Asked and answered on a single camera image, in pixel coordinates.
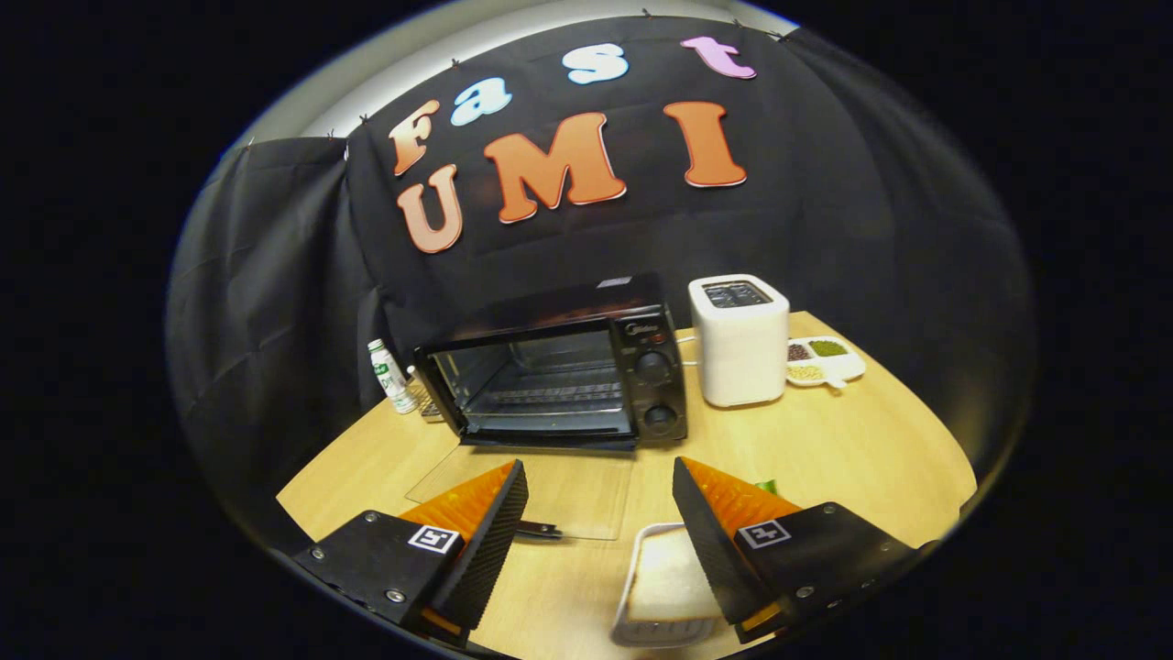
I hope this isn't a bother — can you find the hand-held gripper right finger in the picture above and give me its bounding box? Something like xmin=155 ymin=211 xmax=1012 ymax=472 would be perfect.
xmin=672 ymin=456 xmax=917 ymax=644

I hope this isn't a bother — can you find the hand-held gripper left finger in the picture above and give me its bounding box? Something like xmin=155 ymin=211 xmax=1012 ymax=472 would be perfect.
xmin=291 ymin=458 xmax=531 ymax=643

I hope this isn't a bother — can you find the bread slice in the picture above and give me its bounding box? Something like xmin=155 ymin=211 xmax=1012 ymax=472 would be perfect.
xmin=632 ymin=530 xmax=720 ymax=624

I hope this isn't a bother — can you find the black toaster oven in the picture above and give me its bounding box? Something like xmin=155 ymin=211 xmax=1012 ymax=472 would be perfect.
xmin=406 ymin=272 xmax=690 ymax=542

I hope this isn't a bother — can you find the white food tray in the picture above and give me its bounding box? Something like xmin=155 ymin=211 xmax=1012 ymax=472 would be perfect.
xmin=610 ymin=522 xmax=727 ymax=648

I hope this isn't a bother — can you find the white pop-up toaster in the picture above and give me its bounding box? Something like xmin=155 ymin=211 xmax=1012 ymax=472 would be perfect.
xmin=687 ymin=273 xmax=791 ymax=409

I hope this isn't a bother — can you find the small white drink bottle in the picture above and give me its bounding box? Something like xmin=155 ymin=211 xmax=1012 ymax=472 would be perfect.
xmin=367 ymin=338 xmax=418 ymax=415

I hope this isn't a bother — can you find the white divided dish with beans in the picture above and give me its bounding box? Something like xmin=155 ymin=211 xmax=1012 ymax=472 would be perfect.
xmin=785 ymin=335 xmax=867 ymax=391

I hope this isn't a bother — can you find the small wire rack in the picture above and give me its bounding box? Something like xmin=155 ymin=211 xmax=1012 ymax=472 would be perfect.
xmin=406 ymin=367 xmax=447 ymax=421

